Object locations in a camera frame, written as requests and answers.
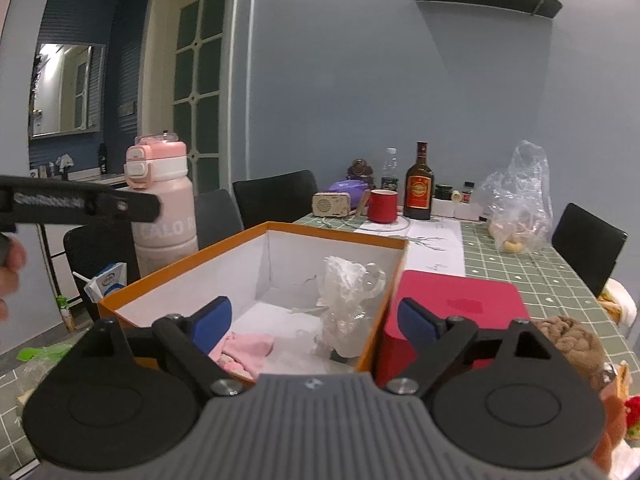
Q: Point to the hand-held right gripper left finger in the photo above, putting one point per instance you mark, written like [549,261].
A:
[215,320]

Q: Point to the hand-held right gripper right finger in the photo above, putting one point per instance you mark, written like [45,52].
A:
[415,320]

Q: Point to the pink white crochet cloth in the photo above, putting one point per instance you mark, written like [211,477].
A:
[245,352]

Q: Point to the white plastic bag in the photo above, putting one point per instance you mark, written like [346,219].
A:
[345,300]

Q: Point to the orange cardboard box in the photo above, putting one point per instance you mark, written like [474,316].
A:
[285,260]

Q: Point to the red soft toy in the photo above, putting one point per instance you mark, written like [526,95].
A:
[634,410]

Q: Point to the person's left hand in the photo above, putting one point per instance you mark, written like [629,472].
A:
[10,270]

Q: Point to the black bottle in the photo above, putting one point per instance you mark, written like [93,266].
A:
[102,160]

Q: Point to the red square box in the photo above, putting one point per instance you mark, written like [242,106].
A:
[465,305]

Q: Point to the white table runner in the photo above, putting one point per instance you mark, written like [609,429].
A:
[435,250]

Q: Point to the pink water bottle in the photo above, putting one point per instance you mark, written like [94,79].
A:
[170,250]

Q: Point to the white blue milk carton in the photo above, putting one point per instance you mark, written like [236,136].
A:
[107,280]

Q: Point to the green checked tablecloth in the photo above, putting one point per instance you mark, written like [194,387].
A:
[500,270]

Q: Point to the red mug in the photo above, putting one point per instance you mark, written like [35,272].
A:
[382,207]

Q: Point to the white container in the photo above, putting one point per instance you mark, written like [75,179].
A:
[465,211]

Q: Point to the brown liquor bottle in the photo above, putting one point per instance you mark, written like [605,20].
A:
[419,195]

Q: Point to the small dark jar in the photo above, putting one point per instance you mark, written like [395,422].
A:
[442,192]

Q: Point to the small bottle with dark cap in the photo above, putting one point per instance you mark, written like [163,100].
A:
[467,194]

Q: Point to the cream small radio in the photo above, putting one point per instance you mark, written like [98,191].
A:
[330,205]

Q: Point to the purple pouch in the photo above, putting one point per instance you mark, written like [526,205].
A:
[352,191]

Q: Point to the clear plastic bottle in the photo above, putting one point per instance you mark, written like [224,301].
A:
[390,170]

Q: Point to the green plastic wrapper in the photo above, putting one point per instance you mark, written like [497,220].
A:
[40,352]

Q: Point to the brown knitted item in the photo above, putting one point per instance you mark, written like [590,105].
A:
[570,340]

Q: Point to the clear plastic bag of bread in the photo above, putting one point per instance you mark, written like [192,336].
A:
[515,195]

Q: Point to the brown figurine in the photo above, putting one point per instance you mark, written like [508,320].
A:
[360,169]

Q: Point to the glass-paned door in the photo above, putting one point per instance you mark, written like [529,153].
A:
[200,85]

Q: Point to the white yellow bundle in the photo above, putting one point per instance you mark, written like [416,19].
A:
[620,300]

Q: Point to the wall mirror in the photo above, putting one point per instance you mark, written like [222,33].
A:
[65,90]

